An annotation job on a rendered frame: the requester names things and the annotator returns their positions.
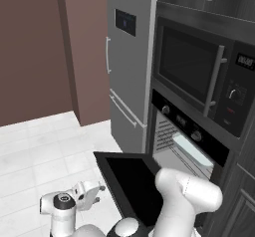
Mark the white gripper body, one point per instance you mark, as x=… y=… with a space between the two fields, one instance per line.
x=90 y=194

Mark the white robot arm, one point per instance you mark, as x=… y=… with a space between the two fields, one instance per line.
x=181 y=201

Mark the black oven door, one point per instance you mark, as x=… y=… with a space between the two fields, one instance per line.
x=132 y=181

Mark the pale cake pan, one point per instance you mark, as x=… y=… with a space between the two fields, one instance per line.
x=192 y=149

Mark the black oven knob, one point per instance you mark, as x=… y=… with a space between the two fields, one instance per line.
x=165 y=109
x=196 y=135

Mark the black built-in oven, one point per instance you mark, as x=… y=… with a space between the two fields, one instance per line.
x=186 y=131

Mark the black microwave door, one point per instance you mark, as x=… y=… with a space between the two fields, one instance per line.
x=189 y=65

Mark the black microwave oven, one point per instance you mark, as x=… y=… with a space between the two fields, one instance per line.
x=212 y=81

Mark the grey fridge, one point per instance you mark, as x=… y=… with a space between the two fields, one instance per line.
x=131 y=68

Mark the dark wood tall cabinet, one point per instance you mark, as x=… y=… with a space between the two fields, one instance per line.
x=237 y=194

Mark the black microwave knob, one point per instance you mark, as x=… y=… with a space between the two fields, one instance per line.
x=235 y=95

